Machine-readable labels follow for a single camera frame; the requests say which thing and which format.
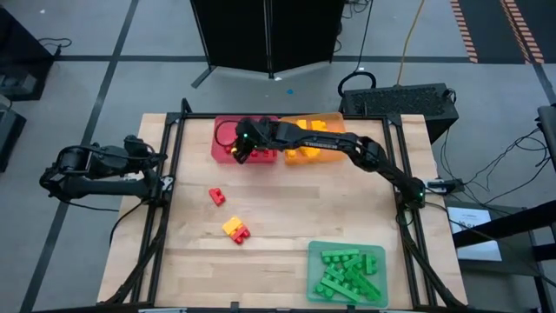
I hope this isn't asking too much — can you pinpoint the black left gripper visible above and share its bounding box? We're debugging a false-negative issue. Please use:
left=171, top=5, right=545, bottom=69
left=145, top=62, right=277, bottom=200
left=116, top=134, right=169, bottom=171

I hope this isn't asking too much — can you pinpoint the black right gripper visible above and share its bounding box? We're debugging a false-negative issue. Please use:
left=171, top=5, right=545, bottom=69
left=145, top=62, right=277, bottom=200
left=233, top=117, right=267, bottom=165

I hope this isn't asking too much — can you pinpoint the long yellow building block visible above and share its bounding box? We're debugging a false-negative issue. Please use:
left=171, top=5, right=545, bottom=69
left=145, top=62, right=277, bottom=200
left=297, top=146, right=322, bottom=160

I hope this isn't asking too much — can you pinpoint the pink translucent plastic bin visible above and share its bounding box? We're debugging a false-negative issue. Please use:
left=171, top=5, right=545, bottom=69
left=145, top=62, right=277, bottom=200
left=211, top=115, right=280, bottom=164

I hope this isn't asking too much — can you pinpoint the orange translucent plastic bin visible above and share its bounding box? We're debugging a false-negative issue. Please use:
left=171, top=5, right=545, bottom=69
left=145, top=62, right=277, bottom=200
left=280, top=112, right=348, bottom=166

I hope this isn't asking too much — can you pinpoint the black fabric partition panel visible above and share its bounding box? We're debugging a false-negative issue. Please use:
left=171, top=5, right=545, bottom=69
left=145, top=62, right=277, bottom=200
left=189, top=0, right=269, bottom=90
left=268, top=0, right=348, bottom=74

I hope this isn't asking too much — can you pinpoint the green translucent plastic bin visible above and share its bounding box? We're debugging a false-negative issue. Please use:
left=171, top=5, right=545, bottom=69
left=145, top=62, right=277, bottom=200
left=306, top=240, right=388, bottom=310

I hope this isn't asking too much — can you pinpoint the black equipment box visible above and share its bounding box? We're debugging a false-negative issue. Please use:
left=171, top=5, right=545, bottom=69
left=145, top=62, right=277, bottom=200
left=0, top=102, right=27, bottom=173

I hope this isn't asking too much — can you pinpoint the black computer case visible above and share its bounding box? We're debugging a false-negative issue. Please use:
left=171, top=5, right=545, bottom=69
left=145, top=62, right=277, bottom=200
left=338, top=83, right=460, bottom=144

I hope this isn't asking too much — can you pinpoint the black cabinet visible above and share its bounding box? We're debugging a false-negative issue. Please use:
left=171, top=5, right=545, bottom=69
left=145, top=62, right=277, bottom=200
left=0, top=6, right=56, bottom=102

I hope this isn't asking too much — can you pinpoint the black power adapter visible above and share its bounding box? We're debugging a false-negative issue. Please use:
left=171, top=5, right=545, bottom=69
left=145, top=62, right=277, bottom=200
left=427, top=177, right=464, bottom=195

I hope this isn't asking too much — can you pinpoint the white paper sheet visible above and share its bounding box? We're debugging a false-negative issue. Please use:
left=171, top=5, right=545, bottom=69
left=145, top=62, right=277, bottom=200
left=447, top=206, right=503, bottom=263

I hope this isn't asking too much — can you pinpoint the black metal stand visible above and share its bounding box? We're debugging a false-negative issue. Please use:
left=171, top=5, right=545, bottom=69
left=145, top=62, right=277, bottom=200
left=451, top=103, right=556, bottom=313

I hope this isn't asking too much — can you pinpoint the black metal table frame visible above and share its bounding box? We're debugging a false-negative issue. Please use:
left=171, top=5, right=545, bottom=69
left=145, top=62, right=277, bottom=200
left=102, top=97, right=468, bottom=313

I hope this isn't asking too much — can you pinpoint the black looped floor cable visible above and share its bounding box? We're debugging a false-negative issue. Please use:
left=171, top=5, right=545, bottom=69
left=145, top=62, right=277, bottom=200
left=337, top=0, right=377, bottom=97

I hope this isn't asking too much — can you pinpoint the yellow floor cable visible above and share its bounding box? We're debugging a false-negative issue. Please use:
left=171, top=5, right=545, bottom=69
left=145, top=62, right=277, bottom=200
left=395, top=0, right=426, bottom=86

